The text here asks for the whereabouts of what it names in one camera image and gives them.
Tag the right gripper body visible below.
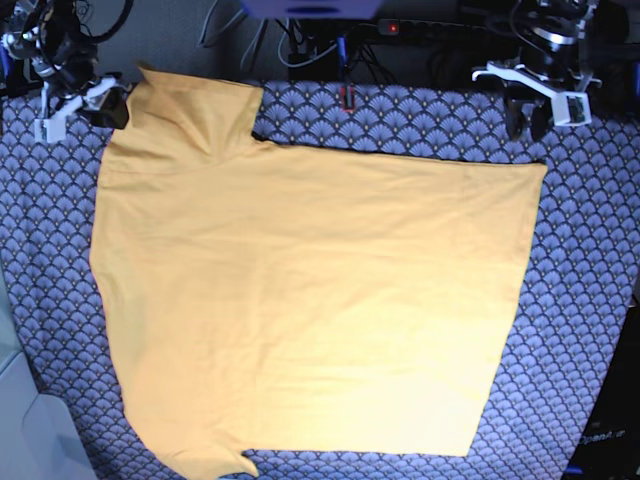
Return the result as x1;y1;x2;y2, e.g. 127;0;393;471
33;43;123;111

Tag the black OpenArm box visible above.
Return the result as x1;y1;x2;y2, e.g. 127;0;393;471
562;306;639;479

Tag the blue fan-patterned tablecloth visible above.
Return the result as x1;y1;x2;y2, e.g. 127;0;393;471
1;82;639;479

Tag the red-black table clamp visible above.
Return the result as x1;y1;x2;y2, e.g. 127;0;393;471
340;84;356;112

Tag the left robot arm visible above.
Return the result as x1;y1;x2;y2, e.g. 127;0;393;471
472;1;601;141

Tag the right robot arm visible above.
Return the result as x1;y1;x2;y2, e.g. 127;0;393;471
1;1;134;143

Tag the yellow T-shirt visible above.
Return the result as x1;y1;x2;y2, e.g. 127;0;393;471
90;69;547;479

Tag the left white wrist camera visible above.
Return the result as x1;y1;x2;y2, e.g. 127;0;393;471
551;91;592;127

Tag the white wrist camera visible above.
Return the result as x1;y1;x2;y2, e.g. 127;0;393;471
551;91;592;127
34;118;67;144

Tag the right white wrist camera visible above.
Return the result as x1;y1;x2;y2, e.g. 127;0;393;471
34;118;67;144

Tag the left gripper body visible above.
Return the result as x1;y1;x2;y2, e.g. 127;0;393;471
472;47;603;100

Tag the grey plastic bin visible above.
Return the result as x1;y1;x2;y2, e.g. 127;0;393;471
1;286;96;479

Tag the black power strip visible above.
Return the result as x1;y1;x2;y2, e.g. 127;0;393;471
376;18;487;36

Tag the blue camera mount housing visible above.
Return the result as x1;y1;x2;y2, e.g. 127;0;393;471
241;0;382;20

